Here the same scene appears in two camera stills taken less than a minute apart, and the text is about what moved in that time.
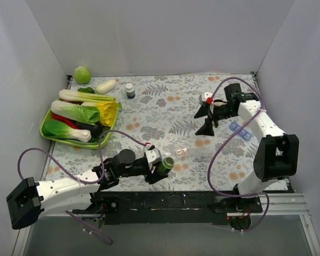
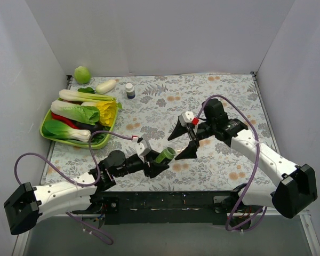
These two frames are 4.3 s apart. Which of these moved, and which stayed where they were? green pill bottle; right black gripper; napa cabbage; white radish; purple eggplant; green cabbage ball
Moved: right black gripper; green pill bottle
Stayed: white radish; green cabbage ball; napa cabbage; purple eggplant
